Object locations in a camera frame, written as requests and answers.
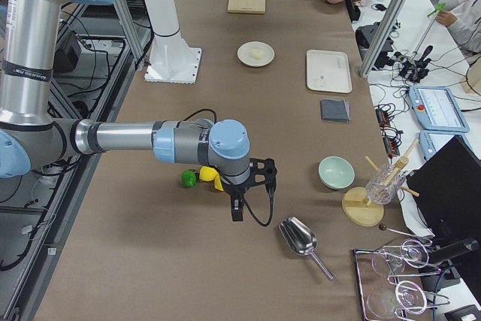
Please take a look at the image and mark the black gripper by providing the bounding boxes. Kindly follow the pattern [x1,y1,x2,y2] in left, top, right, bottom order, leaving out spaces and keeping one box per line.
[225,158,277,222]

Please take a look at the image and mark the cream round plate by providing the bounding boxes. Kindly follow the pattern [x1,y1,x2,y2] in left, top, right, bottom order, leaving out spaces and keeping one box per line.
[237,41,275,68]

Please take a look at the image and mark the white steamed bun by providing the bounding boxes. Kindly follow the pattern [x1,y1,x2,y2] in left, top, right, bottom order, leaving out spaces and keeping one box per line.
[250,48,265,59]

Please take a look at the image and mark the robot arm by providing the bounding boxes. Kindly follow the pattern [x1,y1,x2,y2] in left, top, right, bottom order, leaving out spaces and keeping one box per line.
[1,0,277,221]

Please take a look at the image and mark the cream rabbit tray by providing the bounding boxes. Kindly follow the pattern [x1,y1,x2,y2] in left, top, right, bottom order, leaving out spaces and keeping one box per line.
[306,50,352,94]

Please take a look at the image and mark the black glass tray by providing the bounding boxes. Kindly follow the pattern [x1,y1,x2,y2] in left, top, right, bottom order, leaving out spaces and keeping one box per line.
[352,249,450,320]

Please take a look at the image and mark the lower yellow lemon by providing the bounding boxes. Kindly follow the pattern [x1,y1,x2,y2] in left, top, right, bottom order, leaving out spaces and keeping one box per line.
[213,175,224,192]

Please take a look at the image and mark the yellow lemon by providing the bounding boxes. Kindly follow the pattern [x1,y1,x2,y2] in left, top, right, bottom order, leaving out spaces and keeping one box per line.
[213,175,224,192]
[199,166,219,182]

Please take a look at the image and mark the upper yellow lemon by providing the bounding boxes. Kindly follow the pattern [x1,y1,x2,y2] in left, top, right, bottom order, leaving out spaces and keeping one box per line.
[199,166,219,182]

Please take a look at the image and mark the green lime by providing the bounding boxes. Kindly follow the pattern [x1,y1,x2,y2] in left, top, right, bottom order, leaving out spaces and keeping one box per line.
[181,170,198,188]

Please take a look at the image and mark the metal scoop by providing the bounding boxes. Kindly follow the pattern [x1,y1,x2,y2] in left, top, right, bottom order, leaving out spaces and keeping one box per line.
[279,217,334,281]

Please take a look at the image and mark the green bowl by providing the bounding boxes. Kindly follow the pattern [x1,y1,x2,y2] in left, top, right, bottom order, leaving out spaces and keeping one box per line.
[318,156,355,190]

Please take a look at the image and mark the wooden cup stand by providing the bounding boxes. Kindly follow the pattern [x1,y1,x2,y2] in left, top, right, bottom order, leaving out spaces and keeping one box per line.
[342,139,419,227]

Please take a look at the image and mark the grey folded cloth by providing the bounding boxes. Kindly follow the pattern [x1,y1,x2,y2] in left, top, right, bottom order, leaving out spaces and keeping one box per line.
[320,98,350,123]

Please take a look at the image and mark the crystal glass on stand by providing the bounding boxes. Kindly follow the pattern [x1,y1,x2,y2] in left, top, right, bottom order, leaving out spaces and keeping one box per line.
[365,164,406,205]

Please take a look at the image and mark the wooden cutting board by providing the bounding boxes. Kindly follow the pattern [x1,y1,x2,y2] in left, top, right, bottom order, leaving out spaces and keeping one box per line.
[227,0,266,14]

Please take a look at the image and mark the blue teach pendant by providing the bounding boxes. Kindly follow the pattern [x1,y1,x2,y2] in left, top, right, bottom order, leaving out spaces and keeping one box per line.
[419,130,455,161]
[408,86,470,133]

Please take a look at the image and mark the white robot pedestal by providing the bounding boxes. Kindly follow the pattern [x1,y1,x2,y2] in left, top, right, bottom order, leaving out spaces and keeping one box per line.
[144,0,201,84]

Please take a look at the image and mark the aluminium frame post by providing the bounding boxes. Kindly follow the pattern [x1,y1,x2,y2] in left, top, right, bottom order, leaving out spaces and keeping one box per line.
[358,0,406,79]

